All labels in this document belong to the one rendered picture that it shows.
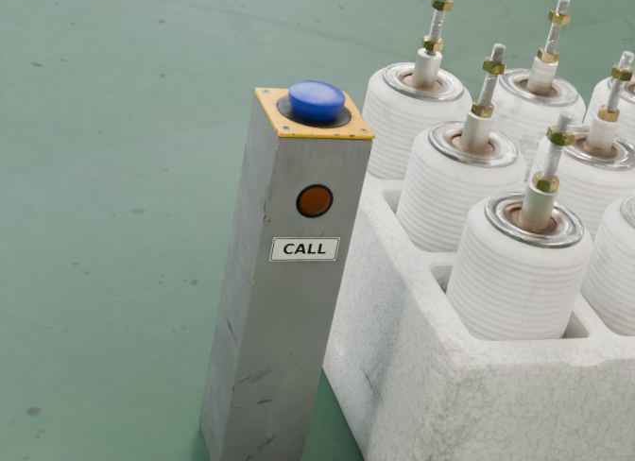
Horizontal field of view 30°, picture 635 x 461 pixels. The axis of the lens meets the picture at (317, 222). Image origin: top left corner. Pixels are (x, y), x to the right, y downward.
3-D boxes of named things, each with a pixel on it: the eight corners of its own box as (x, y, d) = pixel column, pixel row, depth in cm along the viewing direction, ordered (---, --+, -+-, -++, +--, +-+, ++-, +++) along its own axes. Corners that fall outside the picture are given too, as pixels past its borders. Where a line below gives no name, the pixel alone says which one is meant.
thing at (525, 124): (541, 243, 123) (592, 85, 114) (529, 287, 115) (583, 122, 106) (453, 215, 125) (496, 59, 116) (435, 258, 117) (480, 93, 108)
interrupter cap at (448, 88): (368, 67, 109) (370, 60, 109) (442, 70, 112) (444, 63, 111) (399, 104, 103) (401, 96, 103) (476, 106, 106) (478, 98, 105)
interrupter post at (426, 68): (404, 80, 108) (413, 46, 106) (428, 81, 109) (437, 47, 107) (415, 92, 106) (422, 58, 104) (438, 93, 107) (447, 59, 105)
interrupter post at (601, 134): (584, 143, 103) (595, 109, 101) (611, 151, 102) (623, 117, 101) (579, 152, 101) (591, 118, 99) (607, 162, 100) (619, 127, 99)
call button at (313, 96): (348, 130, 82) (353, 104, 81) (293, 129, 81) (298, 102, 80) (331, 105, 85) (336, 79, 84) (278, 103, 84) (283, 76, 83)
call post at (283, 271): (300, 477, 97) (375, 141, 81) (215, 483, 94) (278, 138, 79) (277, 419, 102) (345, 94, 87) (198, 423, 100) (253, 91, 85)
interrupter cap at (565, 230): (528, 191, 93) (531, 183, 93) (602, 239, 88) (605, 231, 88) (461, 210, 88) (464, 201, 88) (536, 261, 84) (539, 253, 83)
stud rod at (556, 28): (547, 75, 111) (571, -2, 107) (546, 78, 110) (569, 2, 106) (537, 72, 111) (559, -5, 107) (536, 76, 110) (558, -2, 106)
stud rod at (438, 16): (433, 67, 106) (453, -13, 102) (422, 65, 106) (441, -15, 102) (432, 62, 107) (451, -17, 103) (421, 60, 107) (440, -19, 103)
